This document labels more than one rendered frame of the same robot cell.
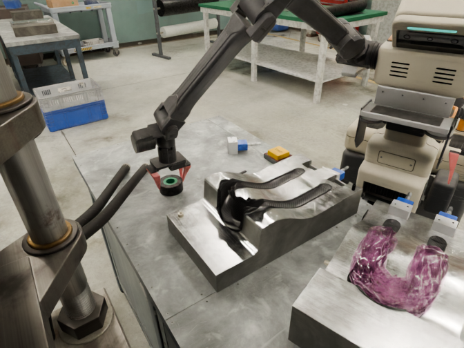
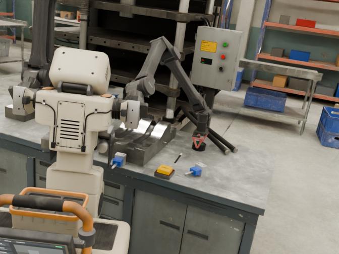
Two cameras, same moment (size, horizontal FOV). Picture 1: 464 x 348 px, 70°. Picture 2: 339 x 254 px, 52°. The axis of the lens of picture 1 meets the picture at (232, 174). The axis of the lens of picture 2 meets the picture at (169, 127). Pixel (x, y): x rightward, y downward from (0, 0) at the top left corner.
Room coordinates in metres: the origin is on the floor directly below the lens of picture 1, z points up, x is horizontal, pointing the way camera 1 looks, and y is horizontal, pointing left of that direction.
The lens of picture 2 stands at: (2.32, -1.14, 1.60)
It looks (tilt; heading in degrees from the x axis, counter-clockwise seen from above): 20 degrees down; 142
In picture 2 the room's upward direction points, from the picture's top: 8 degrees clockwise
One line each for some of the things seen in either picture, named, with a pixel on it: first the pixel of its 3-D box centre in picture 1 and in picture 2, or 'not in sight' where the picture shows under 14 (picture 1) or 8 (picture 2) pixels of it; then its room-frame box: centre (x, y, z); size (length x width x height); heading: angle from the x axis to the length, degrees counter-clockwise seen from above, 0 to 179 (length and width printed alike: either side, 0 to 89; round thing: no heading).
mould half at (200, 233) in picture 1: (266, 203); (141, 133); (0.75, -0.10, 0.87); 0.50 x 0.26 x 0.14; 124
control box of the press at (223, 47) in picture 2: not in sight; (204, 129); (0.54, 0.60, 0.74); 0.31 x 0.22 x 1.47; 34
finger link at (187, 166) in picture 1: (177, 170); (198, 139); (0.94, 0.18, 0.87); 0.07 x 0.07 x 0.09; 33
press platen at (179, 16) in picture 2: not in sight; (128, 16); (-0.22, 0.31, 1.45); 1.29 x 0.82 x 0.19; 34
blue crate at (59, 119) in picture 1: (73, 110); not in sight; (3.42, 1.70, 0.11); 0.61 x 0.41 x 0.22; 124
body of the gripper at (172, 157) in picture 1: (167, 154); (201, 127); (0.92, 0.20, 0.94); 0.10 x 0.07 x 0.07; 123
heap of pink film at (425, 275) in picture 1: (400, 259); not in sight; (0.51, -0.36, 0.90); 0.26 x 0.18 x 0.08; 141
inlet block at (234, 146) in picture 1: (244, 144); (193, 171); (1.18, -0.05, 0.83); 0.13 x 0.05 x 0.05; 96
